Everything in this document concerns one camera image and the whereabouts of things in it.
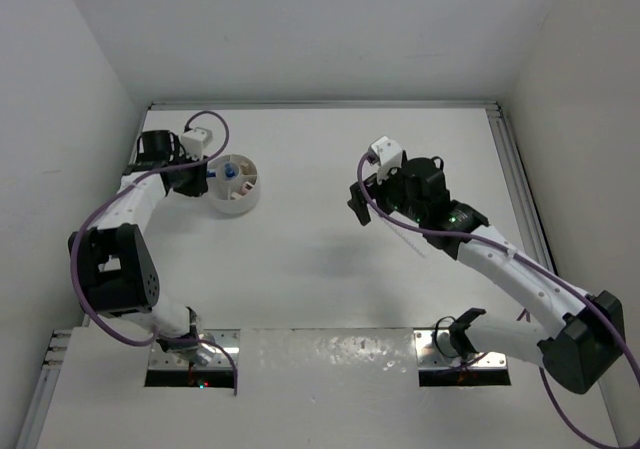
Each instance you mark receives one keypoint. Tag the white round compartment organizer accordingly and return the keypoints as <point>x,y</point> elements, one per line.
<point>219,191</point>

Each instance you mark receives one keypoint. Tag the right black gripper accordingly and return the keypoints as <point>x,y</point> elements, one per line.
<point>375,190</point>

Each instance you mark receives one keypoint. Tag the metal mounting plate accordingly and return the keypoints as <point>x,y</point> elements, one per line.
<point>212,363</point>
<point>436,370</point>

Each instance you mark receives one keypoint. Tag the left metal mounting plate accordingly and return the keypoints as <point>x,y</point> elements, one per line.
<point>212,363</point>

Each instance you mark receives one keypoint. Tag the aluminium frame rail right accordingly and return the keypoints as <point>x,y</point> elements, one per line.
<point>530,226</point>

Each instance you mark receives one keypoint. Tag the aluminium frame rail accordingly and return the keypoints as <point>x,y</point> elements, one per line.
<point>34,420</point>
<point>530,226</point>

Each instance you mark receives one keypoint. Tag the aluminium frame rail left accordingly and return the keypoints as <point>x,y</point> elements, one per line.
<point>34,420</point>

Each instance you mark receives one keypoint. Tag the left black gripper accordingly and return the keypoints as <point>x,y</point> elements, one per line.
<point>198,184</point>

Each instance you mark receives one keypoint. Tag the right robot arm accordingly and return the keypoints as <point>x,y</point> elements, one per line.
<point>575,336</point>

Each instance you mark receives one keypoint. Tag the small blue-capped glue bottle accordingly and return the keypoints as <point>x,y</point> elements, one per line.
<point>228,171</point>

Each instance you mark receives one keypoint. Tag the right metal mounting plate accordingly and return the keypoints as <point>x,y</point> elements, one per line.
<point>436,370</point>

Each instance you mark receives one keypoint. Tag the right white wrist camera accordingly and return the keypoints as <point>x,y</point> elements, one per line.
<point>387,155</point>

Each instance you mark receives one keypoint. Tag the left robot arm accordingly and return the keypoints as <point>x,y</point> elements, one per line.
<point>114,268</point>

